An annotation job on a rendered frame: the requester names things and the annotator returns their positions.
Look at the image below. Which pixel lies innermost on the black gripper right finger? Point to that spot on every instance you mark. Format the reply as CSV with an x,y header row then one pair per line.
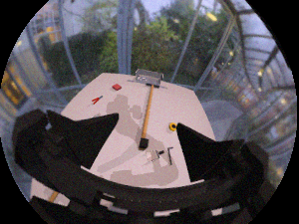
x,y
202,153

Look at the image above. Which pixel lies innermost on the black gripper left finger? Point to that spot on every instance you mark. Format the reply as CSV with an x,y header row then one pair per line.
x,y
86,136

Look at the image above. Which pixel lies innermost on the red square tile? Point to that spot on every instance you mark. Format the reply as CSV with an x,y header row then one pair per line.
x,y
116,87

